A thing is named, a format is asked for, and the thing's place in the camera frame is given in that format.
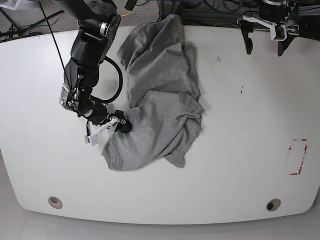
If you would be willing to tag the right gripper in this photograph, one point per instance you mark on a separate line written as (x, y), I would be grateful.
(124, 125)

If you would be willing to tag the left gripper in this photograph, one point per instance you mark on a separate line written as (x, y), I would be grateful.
(246, 26)

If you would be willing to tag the grey T-shirt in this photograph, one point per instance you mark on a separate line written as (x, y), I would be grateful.
(163, 97)

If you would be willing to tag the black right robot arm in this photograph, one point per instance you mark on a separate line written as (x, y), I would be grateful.
(98, 22)

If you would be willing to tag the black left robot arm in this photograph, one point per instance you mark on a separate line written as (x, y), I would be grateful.
(275, 16)

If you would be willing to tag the left table grommet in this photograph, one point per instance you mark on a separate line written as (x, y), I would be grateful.
(55, 202)

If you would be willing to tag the table grommet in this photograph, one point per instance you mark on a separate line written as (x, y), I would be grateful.
(273, 205)
(55, 202)

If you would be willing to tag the red tape rectangle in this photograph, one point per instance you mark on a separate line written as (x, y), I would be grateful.
(296, 156)

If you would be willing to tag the right table grommet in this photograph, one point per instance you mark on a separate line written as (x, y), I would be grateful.
(273, 205)

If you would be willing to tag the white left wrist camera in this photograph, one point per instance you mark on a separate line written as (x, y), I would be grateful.
(278, 32)

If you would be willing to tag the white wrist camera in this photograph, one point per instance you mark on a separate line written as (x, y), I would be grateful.
(278, 32)
(92, 137)

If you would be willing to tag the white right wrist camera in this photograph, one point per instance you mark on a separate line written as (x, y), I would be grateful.
(92, 137)

